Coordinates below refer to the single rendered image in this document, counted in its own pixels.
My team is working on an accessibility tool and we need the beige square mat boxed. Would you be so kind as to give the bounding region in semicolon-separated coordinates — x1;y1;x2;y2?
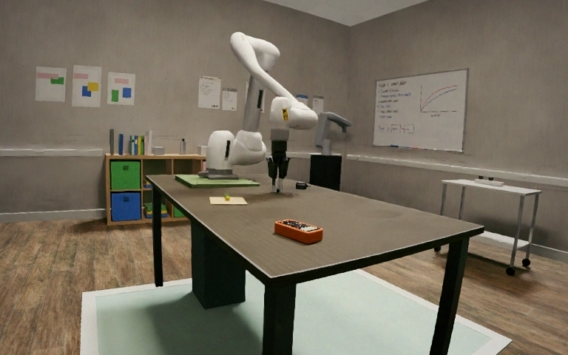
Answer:
209;197;248;205

